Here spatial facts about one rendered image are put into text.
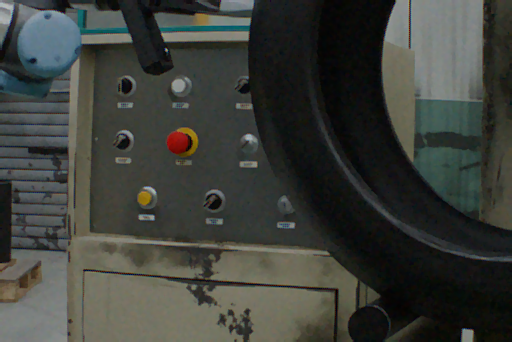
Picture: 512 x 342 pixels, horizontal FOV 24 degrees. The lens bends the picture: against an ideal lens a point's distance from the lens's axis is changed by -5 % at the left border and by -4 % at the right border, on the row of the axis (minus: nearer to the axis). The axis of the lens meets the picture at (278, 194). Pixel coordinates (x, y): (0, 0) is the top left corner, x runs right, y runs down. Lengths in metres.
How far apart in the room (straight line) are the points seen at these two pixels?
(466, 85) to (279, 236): 8.36
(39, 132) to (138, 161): 8.61
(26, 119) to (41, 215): 0.86
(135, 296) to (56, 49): 0.88
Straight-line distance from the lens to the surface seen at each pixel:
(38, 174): 10.83
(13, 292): 7.62
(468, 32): 10.47
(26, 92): 1.52
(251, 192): 2.14
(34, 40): 1.38
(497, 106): 1.63
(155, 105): 2.21
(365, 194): 1.27
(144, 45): 1.47
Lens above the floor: 1.10
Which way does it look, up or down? 3 degrees down
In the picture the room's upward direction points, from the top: 2 degrees clockwise
